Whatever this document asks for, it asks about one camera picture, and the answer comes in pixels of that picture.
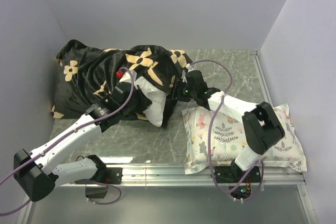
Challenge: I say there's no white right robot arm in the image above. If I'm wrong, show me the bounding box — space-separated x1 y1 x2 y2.
169 70 285 182

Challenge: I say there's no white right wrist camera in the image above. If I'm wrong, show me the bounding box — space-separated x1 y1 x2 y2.
184 63 194 73

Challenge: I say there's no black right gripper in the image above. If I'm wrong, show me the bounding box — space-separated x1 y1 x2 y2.
167 77 198 102

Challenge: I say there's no aluminium side rail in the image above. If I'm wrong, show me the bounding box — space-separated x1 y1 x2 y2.
250 50 273 105

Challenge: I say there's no white animal print pillow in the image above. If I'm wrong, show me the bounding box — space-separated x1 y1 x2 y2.
182 104 307 175

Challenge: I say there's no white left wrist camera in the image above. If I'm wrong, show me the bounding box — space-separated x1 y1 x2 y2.
117 70 137 85

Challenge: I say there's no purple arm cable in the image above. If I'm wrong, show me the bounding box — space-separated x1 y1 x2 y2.
187 60 264 203
0 67 136 216

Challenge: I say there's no aluminium mounting rail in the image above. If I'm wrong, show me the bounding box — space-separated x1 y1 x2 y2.
51 161 306 187

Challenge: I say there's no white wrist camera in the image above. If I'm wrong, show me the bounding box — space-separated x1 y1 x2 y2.
184 63 194 73
117 70 137 85

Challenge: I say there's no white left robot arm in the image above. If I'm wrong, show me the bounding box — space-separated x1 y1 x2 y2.
13 82 137 202

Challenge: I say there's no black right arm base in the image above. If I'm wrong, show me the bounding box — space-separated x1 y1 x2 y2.
214 166 264 203

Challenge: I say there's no black floral plush pillowcase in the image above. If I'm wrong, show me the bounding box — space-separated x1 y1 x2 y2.
51 39 192 127

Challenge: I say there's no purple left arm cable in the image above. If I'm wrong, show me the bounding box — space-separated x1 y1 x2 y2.
0 67 136 216

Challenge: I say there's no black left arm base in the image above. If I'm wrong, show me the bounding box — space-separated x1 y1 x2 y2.
74 167 123 202

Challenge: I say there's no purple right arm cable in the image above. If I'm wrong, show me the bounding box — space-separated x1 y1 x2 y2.
187 60 264 203

